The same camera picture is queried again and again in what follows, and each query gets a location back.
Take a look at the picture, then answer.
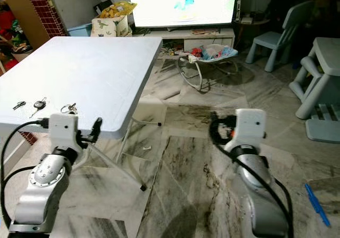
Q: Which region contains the black car key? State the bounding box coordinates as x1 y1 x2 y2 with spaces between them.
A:
30 98 47 118

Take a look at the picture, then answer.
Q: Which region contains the blue plastic bin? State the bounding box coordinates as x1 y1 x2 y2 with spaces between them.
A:
67 22 94 38

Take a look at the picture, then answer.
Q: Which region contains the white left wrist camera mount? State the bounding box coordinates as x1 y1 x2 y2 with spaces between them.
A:
49 112 81 150

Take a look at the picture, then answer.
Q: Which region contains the white dinosaur print bag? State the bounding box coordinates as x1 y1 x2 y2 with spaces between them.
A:
90 15 133 38

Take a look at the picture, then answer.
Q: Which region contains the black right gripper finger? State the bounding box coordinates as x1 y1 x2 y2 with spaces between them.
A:
208 111 222 144

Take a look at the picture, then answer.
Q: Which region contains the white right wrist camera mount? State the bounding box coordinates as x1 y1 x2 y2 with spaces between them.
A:
231 108 268 151

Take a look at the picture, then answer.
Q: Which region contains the white folding table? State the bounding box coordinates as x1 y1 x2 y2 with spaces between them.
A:
0 36 163 192

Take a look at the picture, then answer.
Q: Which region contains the yellow snack bag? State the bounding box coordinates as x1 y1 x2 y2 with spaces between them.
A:
99 1 138 20

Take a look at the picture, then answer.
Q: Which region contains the light blue child's table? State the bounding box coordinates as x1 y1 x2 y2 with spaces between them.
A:
289 37 340 121

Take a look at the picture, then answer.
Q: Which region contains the white television stand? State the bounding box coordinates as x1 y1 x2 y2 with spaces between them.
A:
134 28 236 52

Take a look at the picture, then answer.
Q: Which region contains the light blue plastic stool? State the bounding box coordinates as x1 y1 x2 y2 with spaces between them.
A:
305 104 340 145

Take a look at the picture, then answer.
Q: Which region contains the light blue child's chair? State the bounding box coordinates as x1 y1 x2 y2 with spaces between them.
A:
245 0 316 73

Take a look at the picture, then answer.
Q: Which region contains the blue pen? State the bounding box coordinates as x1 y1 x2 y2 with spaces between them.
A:
304 183 332 228

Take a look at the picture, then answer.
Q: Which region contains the red brick pattern pillar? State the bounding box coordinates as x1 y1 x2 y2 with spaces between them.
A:
22 0 67 39

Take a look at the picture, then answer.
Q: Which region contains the pile of colourful toys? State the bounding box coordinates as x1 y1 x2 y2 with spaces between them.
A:
0 3 33 63

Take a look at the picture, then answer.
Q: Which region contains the dark round side table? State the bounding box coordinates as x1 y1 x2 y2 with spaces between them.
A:
236 0 272 40

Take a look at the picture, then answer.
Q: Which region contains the silver key ring with keys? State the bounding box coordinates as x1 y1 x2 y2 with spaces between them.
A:
60 103 78 116

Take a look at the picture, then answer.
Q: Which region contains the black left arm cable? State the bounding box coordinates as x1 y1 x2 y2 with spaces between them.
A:
1 118 51 229

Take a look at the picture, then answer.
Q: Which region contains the baby bouncer seat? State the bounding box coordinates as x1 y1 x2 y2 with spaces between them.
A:
176 44 240 93

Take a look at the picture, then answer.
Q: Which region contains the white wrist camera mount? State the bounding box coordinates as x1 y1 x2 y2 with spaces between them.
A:
231 108 268 151
49 112 81 150

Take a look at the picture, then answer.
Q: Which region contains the flat screen television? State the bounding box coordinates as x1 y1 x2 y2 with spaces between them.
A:
127 0 239 29

